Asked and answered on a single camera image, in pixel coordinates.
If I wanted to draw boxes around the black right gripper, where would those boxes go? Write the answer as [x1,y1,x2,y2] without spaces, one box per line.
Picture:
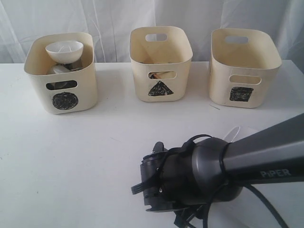
[139,142,190,212]

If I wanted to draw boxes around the white square plate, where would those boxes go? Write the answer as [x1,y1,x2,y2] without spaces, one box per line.
[223,126,258,143]

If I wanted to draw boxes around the wooden chopstick long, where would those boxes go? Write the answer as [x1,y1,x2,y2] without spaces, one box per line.
[148,72,164,79]

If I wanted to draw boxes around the stainless steel bowl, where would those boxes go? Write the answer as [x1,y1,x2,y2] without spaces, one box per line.
[46,81,77,90]

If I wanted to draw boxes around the steel mug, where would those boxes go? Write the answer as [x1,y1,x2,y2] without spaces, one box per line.
[47,60,83,75]

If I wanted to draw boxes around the white round bowl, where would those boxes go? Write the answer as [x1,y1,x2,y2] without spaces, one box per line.
[45,40,84,64]

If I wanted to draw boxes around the cream bin with triangle mark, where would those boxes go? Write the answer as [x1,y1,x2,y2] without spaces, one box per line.
[130,26,193,102]

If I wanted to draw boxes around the cream bin with circle mark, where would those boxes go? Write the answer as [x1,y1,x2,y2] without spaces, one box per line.
[24,32,98,114]

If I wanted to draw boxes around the cream bin with square mark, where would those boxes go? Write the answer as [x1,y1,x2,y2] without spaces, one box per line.
[209,28,282,108]

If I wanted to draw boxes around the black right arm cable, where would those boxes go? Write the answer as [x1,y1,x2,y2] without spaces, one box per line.
[130,134,278,228]

